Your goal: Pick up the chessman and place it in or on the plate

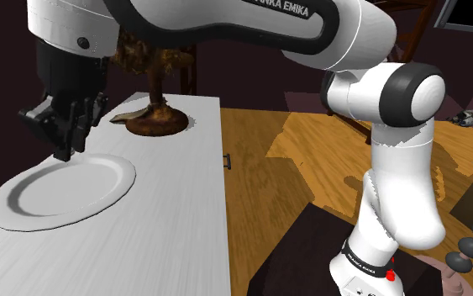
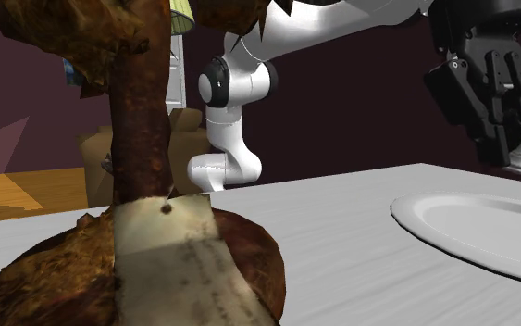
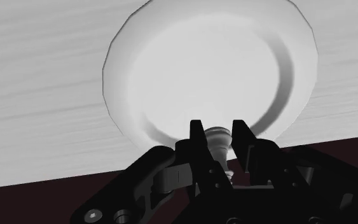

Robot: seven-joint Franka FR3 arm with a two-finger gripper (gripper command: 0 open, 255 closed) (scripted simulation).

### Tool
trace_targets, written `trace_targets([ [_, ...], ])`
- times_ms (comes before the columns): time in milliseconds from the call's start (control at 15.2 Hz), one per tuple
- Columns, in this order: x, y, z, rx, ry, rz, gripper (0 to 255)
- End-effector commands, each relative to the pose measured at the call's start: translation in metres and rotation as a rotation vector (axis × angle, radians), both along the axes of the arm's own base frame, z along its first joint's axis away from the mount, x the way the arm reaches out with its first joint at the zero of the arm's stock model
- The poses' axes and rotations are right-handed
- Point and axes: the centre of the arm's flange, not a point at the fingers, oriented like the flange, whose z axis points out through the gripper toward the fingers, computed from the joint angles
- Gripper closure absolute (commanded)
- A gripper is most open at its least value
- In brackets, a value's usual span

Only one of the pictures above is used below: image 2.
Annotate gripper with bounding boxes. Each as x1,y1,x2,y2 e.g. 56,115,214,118
424,0,521,167

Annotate blue wall picture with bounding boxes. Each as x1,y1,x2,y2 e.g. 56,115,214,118
62,58,86,88

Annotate white plate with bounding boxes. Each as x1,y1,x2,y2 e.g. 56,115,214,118
390,191,521,289

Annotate lamp with yellow-green shade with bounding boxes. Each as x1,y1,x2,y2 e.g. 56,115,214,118
169,0,196,37

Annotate white door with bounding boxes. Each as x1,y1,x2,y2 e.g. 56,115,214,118
165,34,187,114

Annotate cardboard box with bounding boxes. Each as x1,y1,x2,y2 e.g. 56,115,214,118
76,107,213,209

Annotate brown rough figure with tag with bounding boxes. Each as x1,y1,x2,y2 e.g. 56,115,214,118
0,0,287,326

